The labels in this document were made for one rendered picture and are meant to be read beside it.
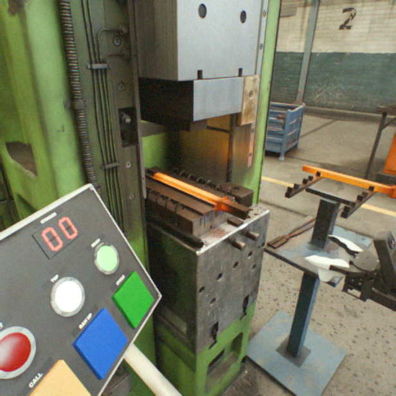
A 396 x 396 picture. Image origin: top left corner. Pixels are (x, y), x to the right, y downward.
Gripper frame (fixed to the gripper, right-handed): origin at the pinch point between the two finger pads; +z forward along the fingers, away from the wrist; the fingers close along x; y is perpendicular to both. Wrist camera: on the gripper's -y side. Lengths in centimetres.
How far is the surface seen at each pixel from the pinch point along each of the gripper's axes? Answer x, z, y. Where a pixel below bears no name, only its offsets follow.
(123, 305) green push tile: -47.0, 15.1, -2.5
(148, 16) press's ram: -17, 42, -50
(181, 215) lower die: -12.1, 37.4, 1.6
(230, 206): -1.3, 27.1, -1.3
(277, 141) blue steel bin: 329, 195, 74
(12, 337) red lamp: -64, 13, -11
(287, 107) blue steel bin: 397, 224, 35
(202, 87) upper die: -9.5, 32.1, -35.2
